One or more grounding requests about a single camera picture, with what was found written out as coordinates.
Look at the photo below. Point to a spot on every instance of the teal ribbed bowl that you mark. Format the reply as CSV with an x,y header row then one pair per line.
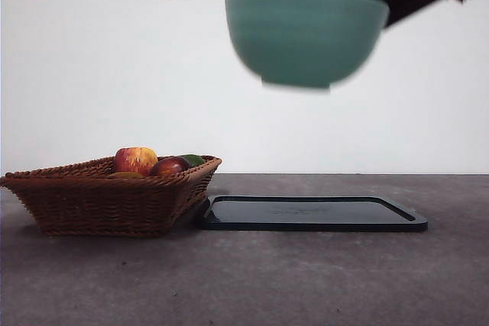
x,y
305,36

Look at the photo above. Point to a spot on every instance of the yellow-brown kiwifruit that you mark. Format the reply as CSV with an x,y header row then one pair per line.
x,y
126,175

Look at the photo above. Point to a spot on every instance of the red and yellow apple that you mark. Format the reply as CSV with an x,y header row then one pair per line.
x,y
134,160

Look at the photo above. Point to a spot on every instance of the dark red apple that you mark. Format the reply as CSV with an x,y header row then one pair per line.
x,y
170,166

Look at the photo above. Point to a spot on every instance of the brown wicker basket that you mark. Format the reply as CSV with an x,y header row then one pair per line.
x,y
99,204

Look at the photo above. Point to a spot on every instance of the green fruit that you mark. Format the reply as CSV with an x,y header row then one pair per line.
x,y
195,159

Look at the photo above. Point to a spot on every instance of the black rectangular tray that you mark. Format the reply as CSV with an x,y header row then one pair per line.
x,y
313,215

